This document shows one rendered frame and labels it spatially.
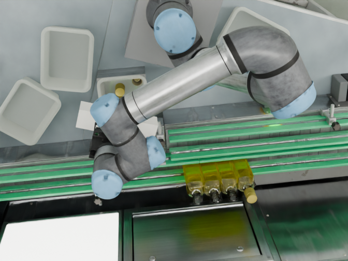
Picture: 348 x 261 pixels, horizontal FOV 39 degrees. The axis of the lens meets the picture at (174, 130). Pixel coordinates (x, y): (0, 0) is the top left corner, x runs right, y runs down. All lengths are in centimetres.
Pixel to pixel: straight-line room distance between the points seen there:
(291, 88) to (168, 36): 45
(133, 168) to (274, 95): 38
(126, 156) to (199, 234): 59
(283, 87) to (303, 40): 77
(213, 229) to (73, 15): 87
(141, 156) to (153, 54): 58
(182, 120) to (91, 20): 47
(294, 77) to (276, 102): 7
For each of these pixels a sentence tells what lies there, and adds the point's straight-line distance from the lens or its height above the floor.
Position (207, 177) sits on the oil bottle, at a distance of 170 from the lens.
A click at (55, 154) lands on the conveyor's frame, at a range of 188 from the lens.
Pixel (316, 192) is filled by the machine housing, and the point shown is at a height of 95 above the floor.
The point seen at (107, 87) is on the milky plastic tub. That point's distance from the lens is 183.
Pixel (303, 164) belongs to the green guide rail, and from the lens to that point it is 189.
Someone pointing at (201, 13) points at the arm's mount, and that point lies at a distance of 166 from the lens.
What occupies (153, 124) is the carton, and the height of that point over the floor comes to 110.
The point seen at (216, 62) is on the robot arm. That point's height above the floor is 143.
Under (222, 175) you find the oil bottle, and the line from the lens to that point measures 171.
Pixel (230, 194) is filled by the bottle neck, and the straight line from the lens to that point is 164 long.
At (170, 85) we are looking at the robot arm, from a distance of 111.
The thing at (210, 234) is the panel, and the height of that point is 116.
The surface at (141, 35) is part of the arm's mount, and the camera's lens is 167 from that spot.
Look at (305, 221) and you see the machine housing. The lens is 183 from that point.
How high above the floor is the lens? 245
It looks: 61 degrees down
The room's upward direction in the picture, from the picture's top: 170 degrees clockwise
